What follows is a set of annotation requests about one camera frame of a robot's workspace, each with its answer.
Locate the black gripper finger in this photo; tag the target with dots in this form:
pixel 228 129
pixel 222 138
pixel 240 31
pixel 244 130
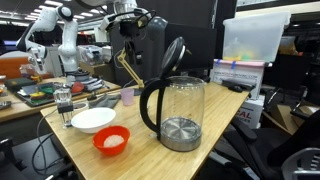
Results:
pixel 139 56
pixel 129 51

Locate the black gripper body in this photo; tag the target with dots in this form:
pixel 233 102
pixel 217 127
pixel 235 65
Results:
pixel 129 28

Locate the small glass grinder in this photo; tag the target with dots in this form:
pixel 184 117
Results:
pixel 63 103

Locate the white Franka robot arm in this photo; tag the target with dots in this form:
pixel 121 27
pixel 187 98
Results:
pixel 125 5

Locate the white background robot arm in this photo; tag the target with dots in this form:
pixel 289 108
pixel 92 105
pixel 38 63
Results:
pixel 68 43

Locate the yellow desk lamp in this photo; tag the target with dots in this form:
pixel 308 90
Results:
pixel 131 71

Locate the pink plastic cup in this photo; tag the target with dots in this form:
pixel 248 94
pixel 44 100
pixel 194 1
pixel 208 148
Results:
pixel 127 96

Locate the grey cloth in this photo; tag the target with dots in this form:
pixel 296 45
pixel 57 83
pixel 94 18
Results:
pixel 106 100

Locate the black monitor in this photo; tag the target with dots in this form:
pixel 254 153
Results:
pixel 196 46

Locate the red toy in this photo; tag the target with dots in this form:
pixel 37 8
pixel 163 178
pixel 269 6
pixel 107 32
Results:
pixel 77 87

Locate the glass electric kettle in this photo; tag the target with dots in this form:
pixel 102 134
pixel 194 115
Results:
pixel 181 113

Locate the small clear dish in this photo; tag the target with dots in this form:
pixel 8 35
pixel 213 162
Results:
pixel 81 106

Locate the white bowl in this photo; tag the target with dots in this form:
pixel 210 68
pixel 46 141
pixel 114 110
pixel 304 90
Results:
pixel 93 119

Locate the white rice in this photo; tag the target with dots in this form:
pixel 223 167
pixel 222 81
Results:
pixel 113 140

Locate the green toy bowl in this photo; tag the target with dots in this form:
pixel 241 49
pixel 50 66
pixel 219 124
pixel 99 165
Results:
pixel 47 90

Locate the orange plastic bowl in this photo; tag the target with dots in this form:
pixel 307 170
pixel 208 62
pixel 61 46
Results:
pixel 100 141

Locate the white printed cardboard box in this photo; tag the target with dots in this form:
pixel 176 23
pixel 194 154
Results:
pixel 238 75

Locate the yellow toy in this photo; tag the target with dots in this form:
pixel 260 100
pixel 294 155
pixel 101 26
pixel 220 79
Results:
pixel 37 95

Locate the black computer mouse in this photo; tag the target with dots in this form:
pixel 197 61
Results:
pixel 236 88

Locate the black tray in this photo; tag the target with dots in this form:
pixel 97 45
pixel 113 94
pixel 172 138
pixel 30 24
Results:
pixel 28 99

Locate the black case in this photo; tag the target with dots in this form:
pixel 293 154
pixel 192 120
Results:
pixel 18 83

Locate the clear plastic storage bin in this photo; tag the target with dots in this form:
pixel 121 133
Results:
pixel 255 38

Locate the white box with red letters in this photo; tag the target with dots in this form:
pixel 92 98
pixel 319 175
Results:
pixel 251 111

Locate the black office chair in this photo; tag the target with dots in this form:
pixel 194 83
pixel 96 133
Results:
pixel 266 146

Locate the grey chair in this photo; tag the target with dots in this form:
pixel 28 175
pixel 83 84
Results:
pixel 301 165

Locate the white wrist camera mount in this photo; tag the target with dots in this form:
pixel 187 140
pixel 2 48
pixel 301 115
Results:
pixel 107 22

